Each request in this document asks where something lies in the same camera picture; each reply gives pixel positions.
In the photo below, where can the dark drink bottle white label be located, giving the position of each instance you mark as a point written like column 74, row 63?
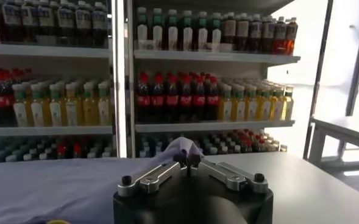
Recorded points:
column 30, row 15
column 66, row 18
column 83, row 19
column 46, row 16
column 11, row 15
column 100, row 19

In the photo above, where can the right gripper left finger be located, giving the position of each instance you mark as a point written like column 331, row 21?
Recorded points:
column 154, row 179

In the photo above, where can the yellow juice bottle green cap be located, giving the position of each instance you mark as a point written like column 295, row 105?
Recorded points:
column 225, row 109
column 38, row 112
column 276, row 108
column 20, row 112
column 89, row 111
column 72, row 112
column 56, row 112
column 251, row 109
column 289, row 106
column 239, row 109
column 264, row 109
column 105, row 111

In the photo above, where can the dark drink bottle beige label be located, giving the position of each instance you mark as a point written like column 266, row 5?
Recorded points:
column 242, row 30
column 255, row 30
column 267, row 32
column 228, row 29

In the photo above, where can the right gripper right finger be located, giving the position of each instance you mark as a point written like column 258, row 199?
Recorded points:
column 231, row 178

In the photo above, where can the green cap tea bottle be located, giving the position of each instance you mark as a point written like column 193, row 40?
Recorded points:
column 172, row 38
column 157, row 38
column 187, row 38
column 202, row 39
column 216, row 39
column 142, row 36

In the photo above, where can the purple t-shirt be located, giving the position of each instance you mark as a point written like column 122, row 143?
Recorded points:
column 60, row 188

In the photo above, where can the dark metal frame pole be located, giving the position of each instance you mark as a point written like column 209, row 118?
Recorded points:
column 319, row 76

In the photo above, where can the orange red drink bottle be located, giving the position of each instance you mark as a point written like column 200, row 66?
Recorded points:
column 291, row 33

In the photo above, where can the red drink bottle white label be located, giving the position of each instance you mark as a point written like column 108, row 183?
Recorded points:
column 279, row 33

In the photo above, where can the grey metal frame table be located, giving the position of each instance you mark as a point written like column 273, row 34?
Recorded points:
column 343, row 128

